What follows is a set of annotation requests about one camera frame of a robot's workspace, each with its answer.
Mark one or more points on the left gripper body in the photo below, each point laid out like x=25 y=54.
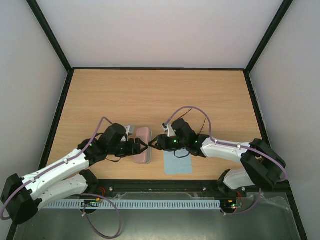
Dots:
x=125 y=151

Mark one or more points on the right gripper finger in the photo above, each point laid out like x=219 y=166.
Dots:
x=157 y=141
x=156 y=146

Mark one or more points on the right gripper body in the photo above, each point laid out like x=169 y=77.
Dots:
x=159 y=142

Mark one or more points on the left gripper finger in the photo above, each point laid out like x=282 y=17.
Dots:
x=139 y=143
x=137 y=150

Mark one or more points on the pink glasses case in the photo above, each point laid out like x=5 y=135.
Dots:
x=144 y=135

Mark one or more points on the light blue cleaning cloth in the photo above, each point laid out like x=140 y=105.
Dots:
x=177 y=162

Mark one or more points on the black aviator sunglasses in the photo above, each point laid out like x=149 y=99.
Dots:
x=204 y=122

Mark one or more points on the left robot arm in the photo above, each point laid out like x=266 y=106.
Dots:
x=23 y=197

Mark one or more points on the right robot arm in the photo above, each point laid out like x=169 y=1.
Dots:
x=261 y=166

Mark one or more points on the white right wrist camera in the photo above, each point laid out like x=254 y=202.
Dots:
x=167 y=127

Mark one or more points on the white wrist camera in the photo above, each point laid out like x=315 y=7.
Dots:
x=167 y=127
x=130 y=129

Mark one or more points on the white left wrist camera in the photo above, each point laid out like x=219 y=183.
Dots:
x=130 y=129

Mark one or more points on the black front mounting rail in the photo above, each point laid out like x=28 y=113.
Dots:
x=204 y=188

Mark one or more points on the light blue slotted cable duct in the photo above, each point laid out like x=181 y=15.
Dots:
x=125 y=204

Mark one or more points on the black aluminium frame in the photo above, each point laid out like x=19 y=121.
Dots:
x=35 y=78

